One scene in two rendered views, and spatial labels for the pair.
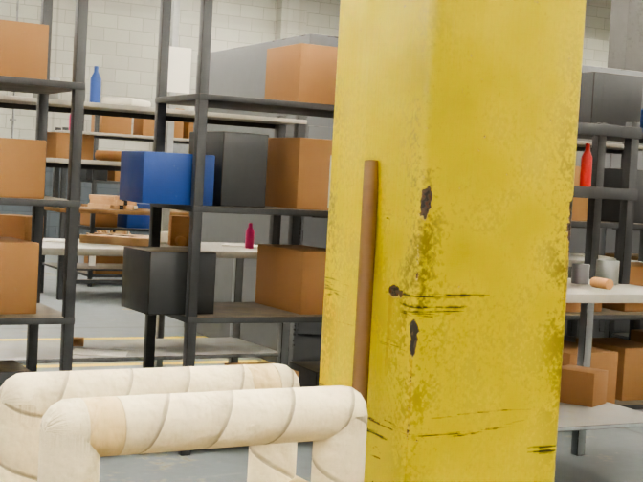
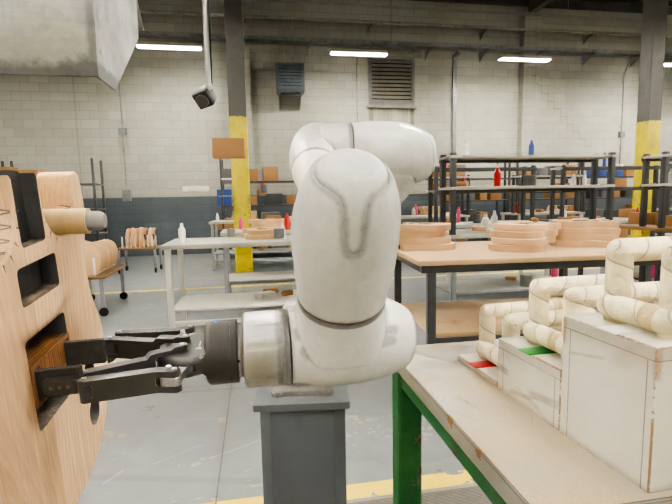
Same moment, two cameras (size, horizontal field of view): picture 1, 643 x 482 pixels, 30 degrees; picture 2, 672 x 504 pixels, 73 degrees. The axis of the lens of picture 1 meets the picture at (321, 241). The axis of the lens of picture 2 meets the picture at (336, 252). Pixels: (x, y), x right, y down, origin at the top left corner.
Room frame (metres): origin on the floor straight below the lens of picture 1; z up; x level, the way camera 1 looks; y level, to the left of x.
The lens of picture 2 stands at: (1.40, -0.19, 1.27)
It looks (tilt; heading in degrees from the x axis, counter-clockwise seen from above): 7 degrees down; 198
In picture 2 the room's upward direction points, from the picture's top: 1 degrees counter-clockwise
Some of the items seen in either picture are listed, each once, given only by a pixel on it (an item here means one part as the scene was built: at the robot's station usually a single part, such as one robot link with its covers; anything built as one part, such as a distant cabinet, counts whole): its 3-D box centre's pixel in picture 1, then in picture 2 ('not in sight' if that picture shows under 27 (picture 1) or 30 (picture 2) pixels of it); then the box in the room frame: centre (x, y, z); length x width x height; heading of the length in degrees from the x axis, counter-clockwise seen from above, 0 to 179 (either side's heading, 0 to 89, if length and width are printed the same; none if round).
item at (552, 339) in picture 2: not in sight; (548, 337); (0.62, -0.09, 1.04); 0.11 x 0.03 x 0.03; 32
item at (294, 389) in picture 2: not in sight; (296, 375); (0.15, -0.74, 0.73); 0.22 x 0.18 x 0.06; 111
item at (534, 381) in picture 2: not in sight; (597, 371); (0.57, -0.01, 0.98); 0.27 x 0.16 x 0.09; 122
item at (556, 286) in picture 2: not in sight; (582, 284); (0.53, -0.03, 1.12); 0.20 x 0.03 x 0.03; 121
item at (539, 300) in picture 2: not in sight; (538, 314); (0.58, -0.10, 1.07); 0.03 x 0.03 x 0.09
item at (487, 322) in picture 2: not in sight; (487, 334); (0.44, -0.18, 0.99); 0.03 x 0.03 x 0.09
